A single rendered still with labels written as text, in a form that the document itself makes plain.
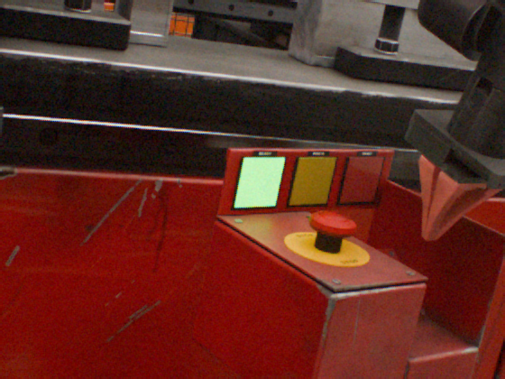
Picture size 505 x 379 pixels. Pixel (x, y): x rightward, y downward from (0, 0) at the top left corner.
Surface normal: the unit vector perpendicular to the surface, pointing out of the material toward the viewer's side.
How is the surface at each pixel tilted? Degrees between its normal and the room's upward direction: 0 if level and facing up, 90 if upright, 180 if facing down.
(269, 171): 90
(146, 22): 90
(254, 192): 90
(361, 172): 90
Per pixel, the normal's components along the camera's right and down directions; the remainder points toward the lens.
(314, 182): 0.59, 0.33
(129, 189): 0.39, 0.33
